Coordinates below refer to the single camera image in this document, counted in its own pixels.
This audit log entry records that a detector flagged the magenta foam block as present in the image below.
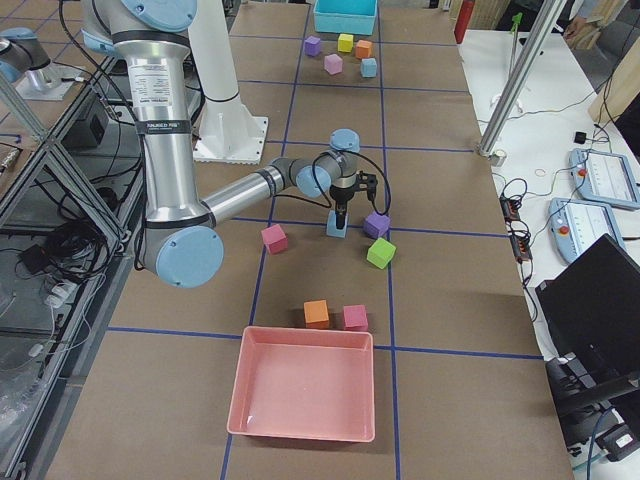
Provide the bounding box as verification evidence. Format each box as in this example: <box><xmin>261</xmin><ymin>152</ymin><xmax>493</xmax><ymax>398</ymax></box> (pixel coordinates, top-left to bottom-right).
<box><xmin>343</xmin><ymin>304</ymin><xmax>369</xmax><ymax>332</ymax></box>

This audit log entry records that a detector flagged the purple foam block left side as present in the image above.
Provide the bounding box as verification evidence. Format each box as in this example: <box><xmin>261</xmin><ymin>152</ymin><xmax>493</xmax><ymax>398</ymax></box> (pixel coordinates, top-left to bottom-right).
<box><xmin>304</xmin><ymin>35</ymin><xmax>322</xmax><ymax>57</ymax></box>

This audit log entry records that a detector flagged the orange foam block right side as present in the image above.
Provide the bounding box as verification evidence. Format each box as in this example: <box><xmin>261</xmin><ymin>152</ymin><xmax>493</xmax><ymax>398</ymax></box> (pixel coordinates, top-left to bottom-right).
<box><xmin>303</xmin><ymin>300</ymin><xmax>330</xmax><ymax>329</ymax></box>

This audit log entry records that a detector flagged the light pink foam block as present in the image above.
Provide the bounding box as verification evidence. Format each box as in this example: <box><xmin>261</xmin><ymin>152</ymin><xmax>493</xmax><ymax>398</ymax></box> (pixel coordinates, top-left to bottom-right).
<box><xmin>323</xmin><ymin>54</ymin><xmax>343</xmax><ymax>75</ymax></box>

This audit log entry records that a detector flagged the aluminium frame post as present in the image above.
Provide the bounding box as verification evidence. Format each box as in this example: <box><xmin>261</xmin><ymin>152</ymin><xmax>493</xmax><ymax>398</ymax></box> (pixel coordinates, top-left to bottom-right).
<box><xmin>477</xmin><ymin>1</ymin><xmax>574</xmax><ymax>157</ymax></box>

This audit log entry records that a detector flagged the black laptop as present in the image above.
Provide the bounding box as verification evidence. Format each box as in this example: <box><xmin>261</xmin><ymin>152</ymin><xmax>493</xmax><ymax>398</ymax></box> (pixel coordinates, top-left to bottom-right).
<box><xmin>536</xmin><ymin>234</ymin><xmax>639</xmax><ymax>373</ymax></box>

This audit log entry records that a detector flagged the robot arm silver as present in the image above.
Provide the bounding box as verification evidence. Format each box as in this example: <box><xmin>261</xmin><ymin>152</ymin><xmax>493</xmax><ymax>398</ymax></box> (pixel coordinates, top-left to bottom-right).
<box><xmin>1</xmin><ymin>27</ymin><xmax>51</xmax><ymax>83</ymax></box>
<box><xmin>82</xmin><ymin>1</ymin><xmax>359</xmax><ymax>288</ymax></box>

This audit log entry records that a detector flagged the light blue foam block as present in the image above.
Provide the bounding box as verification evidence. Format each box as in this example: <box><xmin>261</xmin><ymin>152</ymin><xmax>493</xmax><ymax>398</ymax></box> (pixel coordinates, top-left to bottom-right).
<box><xmin>326</xmin><ymin>210</ymin><xmax>348</xmax><ymax>238</ymax></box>
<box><xmin>360</xmin><ymin>57</ymin><xmax>378</xmax><ymax>78</ymax></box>

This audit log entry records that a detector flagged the cyan plastic bin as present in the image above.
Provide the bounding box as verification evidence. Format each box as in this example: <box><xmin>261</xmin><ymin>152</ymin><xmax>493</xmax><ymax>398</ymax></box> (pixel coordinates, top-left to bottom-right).
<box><xmin>313</xmin><ymin>0</ymin><xmax>378</xmax><ymax>36</ymax></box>

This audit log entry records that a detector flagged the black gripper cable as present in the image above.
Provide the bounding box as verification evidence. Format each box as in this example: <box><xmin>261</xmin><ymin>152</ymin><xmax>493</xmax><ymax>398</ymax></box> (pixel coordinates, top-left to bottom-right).
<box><xmin>310</xmin><ymin>152</ymin><xmax>391</xmax><ymax>218</ymax></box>

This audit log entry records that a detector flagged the yellow foam block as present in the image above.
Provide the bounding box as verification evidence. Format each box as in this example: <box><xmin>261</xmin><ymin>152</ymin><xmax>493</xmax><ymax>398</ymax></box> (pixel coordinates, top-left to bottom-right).
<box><xmin>337</xmin><ymin>33</ymin><xmax>354</xmax><ymax>53</ymax></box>

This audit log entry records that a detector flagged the pink plastic tray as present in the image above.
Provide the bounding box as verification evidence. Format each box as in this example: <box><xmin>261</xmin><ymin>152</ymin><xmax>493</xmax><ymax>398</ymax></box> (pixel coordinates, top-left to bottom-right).
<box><xmin>227</xmin><ymin>326</ymin><xmax>375</xmax><ymax>443</ymax></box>

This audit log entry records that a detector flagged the purple foam block right side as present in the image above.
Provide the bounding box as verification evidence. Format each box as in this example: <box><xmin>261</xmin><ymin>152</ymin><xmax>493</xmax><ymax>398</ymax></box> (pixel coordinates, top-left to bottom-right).
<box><xmin>363</xmin><ymin>212</ymin><xmax>391</xmax><ymax>239</ymax></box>

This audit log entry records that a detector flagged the small metal cylinder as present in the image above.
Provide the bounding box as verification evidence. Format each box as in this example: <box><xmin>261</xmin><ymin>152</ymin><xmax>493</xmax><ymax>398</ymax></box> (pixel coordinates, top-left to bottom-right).
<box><xmin>489</xmin><ymin>149</ymin><xmax>507</xmax><ymax>168</ymax></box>

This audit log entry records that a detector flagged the teach pendant near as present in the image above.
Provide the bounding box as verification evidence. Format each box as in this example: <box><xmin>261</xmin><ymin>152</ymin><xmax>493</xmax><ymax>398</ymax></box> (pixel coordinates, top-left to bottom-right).
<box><xmin>549</xmin><ymin>197</ymin><xmax>625</xmax><ymax>263</ymax></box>

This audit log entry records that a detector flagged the green foam block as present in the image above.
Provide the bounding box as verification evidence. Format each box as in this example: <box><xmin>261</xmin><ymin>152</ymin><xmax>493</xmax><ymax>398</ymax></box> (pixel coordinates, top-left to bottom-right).
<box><xmin>366</xmin><ymin>237</ymin><xmax>397</xmax><ymax>269</ymax></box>

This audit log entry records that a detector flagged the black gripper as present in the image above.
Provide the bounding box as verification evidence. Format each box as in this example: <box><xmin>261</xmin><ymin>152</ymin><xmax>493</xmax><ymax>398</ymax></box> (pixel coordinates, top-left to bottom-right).
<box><xmin>330</xmin><ymin>184</ymin><xmax>356</xmax><ymax>226</ymax></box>

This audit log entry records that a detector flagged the orange foam block left side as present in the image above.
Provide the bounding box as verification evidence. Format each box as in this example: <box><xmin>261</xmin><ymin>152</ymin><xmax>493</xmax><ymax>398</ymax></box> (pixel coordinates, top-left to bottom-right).
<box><xmin>355</xmin><ymin>40</ymin><xmax>374</xmax><ymax>60</ymax></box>

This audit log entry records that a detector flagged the orange foam block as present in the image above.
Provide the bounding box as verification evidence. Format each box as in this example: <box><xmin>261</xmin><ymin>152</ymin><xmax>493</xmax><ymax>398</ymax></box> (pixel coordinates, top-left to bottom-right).
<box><xmin>303</xmin><ymin>300</ymin><xmax>330</xmax><ymax>329</ymax></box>
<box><xmin>355</xmin><ymin>40</ymin><xmax>374</xmax><ymax>60</ymax></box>

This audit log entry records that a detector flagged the black power adapter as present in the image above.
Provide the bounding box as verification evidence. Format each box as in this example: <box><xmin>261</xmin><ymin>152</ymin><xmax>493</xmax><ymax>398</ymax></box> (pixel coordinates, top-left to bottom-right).
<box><xmin>18</xmin><ymin>244</ymin><xmax>49</xmax><ymax>274</ymax></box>

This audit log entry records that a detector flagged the teach pendant far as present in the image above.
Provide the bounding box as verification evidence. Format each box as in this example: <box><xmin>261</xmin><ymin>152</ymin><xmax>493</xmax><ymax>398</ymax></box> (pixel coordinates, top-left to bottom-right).
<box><xmin>569</xmin><ymin>149</ymin><xmax>639</xmax><ymax>210</ymax></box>

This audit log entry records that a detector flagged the teach pendant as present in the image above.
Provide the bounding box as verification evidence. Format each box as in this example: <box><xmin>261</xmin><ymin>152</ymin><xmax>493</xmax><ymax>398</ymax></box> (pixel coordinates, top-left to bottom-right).
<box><xmin>569</xmin><ymin>149</ymin><xmax>639</xmax><ymax>210</ymax></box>
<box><xmin>549</xmin><ymin>197</ymin><xmax>625</xmax><ymax>263</ymax></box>

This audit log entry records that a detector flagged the purple foam block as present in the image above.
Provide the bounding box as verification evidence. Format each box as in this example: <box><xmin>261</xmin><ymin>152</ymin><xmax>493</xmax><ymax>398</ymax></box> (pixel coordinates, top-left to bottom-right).
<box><xmin>304</xmin><ymin>35</ymin><xmax>322</xmax><ymax>57</ymax></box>
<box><xmin>363</xmin><ymin>212</ymin><xmax>391</xmax><ymax>239</ymax></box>

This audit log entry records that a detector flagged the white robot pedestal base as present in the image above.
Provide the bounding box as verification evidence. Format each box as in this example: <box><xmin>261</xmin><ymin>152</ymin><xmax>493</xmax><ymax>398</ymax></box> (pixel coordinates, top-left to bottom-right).
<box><xmin>188</xmin><ymin>1</ymin><xmax>269</xmax><ymax>165</ymax></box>

